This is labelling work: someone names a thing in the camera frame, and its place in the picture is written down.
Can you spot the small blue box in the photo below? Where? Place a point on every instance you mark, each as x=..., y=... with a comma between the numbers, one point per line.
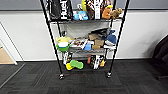
x=87, y=47

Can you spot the white printed pack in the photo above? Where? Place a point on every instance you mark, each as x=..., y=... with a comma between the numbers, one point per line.
x=78, y=43

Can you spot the small orange item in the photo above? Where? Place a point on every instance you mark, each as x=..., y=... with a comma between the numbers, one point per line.
x=89, y=59

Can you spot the brown cardboard boxes stack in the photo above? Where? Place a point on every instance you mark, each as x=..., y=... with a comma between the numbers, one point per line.
x=96, y=41

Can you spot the black and white box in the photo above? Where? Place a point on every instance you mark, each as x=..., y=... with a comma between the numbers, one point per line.
x=95, y=62

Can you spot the yellow and green toy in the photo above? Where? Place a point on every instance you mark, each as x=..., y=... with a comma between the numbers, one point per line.
x=76, y=64

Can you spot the yellow bowl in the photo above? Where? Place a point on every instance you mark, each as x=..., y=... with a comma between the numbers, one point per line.
x=63, y=39

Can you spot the small yellow item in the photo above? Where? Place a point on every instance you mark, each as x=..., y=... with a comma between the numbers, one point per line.
x=102, y=63

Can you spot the blue and white bag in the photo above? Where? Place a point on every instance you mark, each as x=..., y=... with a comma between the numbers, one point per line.
x=111, y=40

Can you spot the orange plush toy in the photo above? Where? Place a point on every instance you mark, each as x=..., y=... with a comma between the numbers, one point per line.
x=106, y=13

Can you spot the yellow slim pack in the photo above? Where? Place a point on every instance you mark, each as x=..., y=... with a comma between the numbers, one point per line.
x=84, y=5

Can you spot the black Huel bag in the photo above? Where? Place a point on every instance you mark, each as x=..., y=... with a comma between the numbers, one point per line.
x=59, y=9

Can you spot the box with photo print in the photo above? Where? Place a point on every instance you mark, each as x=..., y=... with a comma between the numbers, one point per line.
x=107, y=2

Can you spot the black chair cart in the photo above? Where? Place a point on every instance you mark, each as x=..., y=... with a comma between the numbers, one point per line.
x=161, y=60

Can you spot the white door frame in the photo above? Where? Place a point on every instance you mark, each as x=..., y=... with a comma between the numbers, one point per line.
x=8, y=45

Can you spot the long grey wall band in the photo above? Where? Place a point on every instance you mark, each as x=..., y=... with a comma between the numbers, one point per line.
x=20, y=4

